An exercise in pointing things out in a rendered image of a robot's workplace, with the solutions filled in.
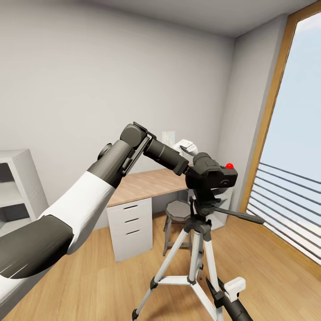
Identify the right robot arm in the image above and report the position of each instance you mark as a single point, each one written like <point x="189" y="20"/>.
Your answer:
<point x="228" y="297"/>

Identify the camera tripod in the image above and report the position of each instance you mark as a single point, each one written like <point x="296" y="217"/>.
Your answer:
<point x="200" y="208"/>

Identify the taboret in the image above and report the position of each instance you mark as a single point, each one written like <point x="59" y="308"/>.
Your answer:
<point x="178" y="210"/>

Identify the digital camera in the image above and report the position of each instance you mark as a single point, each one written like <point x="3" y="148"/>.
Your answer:
<point x="214" y="175"/>

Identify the desk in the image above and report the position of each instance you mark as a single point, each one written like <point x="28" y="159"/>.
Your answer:
<point x="129" y="209"/>

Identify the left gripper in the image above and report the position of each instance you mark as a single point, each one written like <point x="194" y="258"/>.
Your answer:
<point x="172" y="160"/>

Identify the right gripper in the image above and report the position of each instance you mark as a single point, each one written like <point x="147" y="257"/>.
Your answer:
<point x="234" y="309"/>

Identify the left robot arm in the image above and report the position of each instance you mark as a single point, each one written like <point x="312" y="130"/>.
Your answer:
<point x="29" y="252"/>

